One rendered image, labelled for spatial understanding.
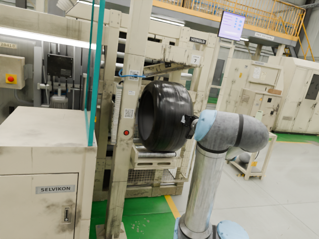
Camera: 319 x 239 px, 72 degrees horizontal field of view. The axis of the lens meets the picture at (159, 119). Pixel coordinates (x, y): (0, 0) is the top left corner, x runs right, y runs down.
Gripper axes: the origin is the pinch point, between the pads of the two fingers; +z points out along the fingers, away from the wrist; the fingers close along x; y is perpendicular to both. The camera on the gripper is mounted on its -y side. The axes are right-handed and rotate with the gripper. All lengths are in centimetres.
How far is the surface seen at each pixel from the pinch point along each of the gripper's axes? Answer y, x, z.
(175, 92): 20.7, 3.8, 11.0
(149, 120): -10, 6, 58
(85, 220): -41, 66, -44
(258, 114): -22, -367, 288
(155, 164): -39.3, 9.6, 17.2
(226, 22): 179, -232, 298
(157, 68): 39, 3, 58
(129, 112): 1.0, 34.4, 22.1
